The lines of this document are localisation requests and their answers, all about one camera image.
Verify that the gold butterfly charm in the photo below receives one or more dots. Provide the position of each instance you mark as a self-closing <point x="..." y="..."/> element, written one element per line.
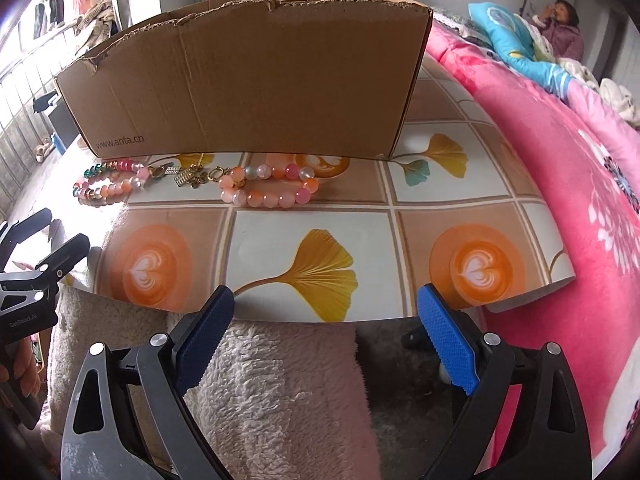
<point x="199" y="180"/>

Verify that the grey cabinet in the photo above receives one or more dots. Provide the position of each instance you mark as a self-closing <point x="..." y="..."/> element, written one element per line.
<point x="62" y="127"/>

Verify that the white clothes pile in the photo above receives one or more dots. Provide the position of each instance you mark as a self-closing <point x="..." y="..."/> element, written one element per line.
<point x="620" y="100"/>

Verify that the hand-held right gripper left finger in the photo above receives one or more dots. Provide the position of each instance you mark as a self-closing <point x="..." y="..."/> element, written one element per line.
<point x="207" y="340"/>

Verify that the blue floral pillow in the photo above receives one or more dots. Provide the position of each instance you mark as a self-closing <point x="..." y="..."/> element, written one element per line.
<point x="505" y="25"/>

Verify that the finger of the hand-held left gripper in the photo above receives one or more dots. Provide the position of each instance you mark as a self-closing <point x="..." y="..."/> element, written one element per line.
<point x="27" y="225"/>
<point x="65" y="255"/>

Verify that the fluffy white cloth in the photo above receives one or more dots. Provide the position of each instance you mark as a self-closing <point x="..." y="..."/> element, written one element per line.
<point x="280" y="400"/>

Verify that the leaf and coffee print tablecloth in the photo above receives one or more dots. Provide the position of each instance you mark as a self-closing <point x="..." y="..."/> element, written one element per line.
<point x="350" y="195"/>

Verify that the person's left hand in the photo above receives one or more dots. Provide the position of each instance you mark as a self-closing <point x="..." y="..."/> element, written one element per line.
<point x="29" y="370"/>

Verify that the beige cloth pile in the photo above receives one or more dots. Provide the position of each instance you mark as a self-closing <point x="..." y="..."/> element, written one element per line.
<point x="97" y="20"/>

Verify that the white lace cloth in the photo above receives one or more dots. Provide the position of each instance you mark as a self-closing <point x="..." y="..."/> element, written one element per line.
<point x="450" y="17"/>

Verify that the pink floral blanket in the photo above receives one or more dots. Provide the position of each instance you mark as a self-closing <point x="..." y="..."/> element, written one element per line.
<point x="550" y="160"/>

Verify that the gold ribbed charm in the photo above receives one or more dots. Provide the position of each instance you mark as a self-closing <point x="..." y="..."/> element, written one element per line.
<point x="183" y="178"/>

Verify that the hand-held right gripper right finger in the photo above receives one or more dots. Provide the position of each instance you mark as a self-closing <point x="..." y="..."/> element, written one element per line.
<point x="447" y="340"/>

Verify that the brown cardboard box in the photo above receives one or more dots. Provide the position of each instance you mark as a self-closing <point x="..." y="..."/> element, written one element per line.
<point x="250" y="85"/>

